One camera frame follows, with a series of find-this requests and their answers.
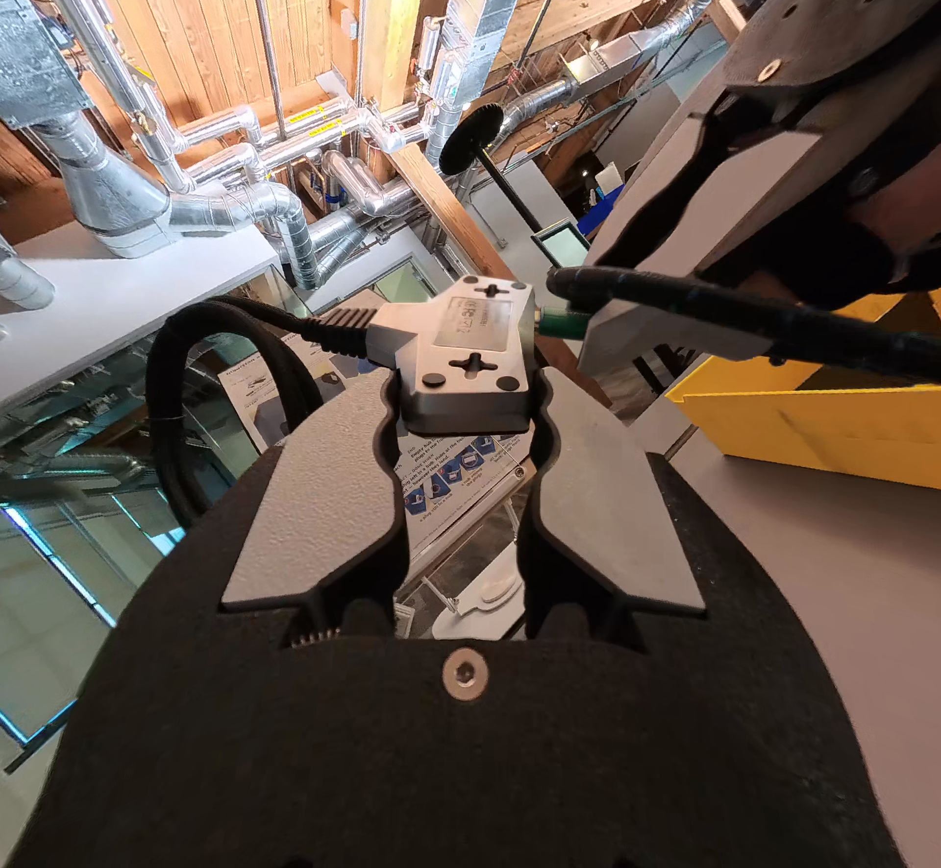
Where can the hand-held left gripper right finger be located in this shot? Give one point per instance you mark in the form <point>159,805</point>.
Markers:
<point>618,516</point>

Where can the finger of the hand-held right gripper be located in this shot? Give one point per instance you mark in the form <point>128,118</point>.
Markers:
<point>750,207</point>
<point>677,170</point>

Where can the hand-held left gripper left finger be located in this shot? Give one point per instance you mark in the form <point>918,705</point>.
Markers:
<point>309,516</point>

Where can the yellow plastic bin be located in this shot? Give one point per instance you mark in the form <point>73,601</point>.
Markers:
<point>824,413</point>

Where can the person's right hand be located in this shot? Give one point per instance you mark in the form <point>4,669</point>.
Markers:
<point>897,178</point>

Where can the printed instruction sheet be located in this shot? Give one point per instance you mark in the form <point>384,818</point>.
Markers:
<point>456,471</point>

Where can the white stand base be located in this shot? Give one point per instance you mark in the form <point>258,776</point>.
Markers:
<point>485,604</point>

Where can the silver ventilation duct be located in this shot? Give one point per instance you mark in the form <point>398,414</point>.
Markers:
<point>280,214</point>
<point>88,148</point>

